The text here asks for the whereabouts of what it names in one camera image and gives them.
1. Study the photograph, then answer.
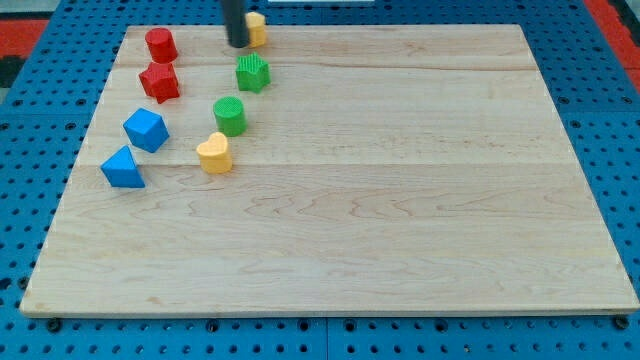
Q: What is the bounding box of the blue cube block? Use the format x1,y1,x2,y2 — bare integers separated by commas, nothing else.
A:
123,108,170,153

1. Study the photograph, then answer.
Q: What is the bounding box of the light wooden board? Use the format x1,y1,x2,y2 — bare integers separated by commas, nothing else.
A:
20,25,639,319

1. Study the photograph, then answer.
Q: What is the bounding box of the yellow heart block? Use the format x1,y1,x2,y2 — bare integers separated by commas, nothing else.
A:
196,132,233,174

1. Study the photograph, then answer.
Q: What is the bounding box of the green cylinder block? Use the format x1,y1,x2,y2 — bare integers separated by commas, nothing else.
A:
213,96,247,137

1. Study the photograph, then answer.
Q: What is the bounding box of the green star block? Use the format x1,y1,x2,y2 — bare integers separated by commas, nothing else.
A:
235,52,271,93

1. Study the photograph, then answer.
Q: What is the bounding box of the yellow block behind pusher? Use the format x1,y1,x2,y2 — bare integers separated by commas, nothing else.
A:
245,12,267,48

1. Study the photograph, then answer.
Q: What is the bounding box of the red star block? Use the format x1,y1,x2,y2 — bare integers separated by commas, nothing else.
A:
138,62,180,104

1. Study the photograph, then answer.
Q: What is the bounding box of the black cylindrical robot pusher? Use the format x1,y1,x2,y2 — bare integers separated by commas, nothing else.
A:
220,0,249,48

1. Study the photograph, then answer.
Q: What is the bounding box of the blue triangle block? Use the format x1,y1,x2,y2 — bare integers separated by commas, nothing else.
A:
100,146,145,188

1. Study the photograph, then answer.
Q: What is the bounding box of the red cylinder block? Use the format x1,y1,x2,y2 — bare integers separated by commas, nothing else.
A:
145,27,178,63

